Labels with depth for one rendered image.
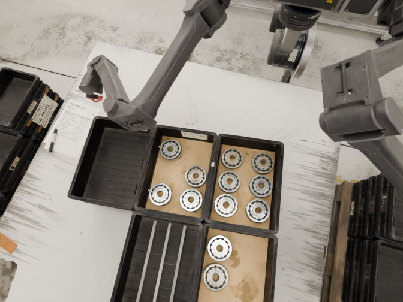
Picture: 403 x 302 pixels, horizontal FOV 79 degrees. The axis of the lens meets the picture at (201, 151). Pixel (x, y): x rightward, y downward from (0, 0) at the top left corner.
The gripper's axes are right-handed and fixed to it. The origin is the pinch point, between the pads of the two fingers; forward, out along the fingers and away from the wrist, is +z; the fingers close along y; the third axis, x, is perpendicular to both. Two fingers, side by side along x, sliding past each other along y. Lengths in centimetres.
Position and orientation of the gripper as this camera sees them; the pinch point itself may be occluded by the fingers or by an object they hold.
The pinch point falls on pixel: (96, 92)
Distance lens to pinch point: 128.4
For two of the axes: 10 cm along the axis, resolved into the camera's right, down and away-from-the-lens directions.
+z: -3.3, 3.0, 9.0
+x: -9.4, -1.1, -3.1
